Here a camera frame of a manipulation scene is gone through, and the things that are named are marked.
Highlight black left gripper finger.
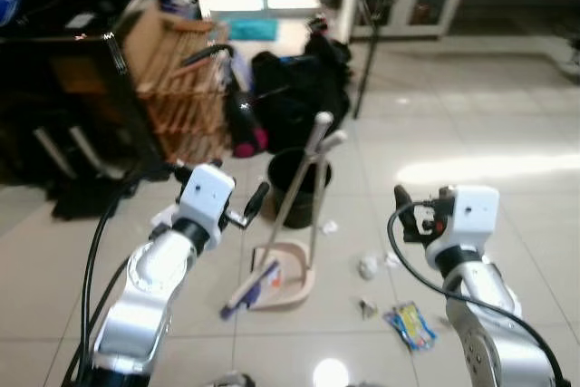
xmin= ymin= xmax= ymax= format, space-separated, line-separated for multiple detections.
xmin=243 ymin=182 xmax=270 ymax=225

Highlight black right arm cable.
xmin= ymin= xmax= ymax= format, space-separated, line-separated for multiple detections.
xmin=387 ymin=201 xmax=570 ymax=387

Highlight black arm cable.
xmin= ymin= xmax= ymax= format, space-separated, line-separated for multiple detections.
xmin=387 ymin=201 xmax=570 ymax=387
xmin=77 ymin=159 xmax=187 ymax=383

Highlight small crumpled wrapper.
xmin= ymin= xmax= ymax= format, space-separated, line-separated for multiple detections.
xmin=357 ymin=297 xmax=381 ymax=321

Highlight flat white paper sheet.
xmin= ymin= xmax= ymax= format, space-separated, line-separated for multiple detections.
xmin=150 ymin=206 xmax=179 ymax=227

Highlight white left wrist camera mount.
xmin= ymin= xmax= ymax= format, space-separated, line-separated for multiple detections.
xmin=177 ymin=164 xmax=237 ymax=232

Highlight black fabric bag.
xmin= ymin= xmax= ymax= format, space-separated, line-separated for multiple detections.
xmin=249 ymin=29 xmax=354 ymax=150

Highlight black pink stick vacuum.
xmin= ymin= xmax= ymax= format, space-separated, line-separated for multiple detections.
xmin=179 ymin=43 xmax=271 ymax=160

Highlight crumpled white paper ball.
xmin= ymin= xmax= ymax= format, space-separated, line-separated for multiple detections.
xmin=357 ymin=251 xmax=382 ymax=281

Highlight wooden slatted rack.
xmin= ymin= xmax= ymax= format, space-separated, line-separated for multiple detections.
xmin=122 ymin=5 xmax=235 ymax=168

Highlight black glossy cabinet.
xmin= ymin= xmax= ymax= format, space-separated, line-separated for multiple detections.
xmin=0 ymin=32 xmax=169 ymax=190

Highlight black round waste bin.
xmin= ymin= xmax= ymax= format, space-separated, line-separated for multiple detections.
xmin=267 ymin=149 xmax=334 ymax=229

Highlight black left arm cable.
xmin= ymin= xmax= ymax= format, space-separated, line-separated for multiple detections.
xmin=77 ymin=159 xmax=187 ymax=383

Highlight long-handled broom purple bristles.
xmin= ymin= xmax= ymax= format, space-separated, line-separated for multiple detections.
xmin=220 ymin=111 xmax=334 ymax=321

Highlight grey left robot foot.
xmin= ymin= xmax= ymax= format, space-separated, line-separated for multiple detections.
xmin=208 ymin=371 xmax=255 ymax=387

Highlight blue yellow snack bag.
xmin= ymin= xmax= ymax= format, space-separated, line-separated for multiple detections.
xmin=382 ymin=302 xmax=439 ymax=353

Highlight beige long-handled dustpan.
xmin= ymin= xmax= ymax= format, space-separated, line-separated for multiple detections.
xmin=247 ymin=130 xmax=348 ymax=312

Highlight teal floor mat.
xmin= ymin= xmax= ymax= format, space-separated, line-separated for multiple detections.
xmin=220 ymin=14 xmax=278 ymax=43

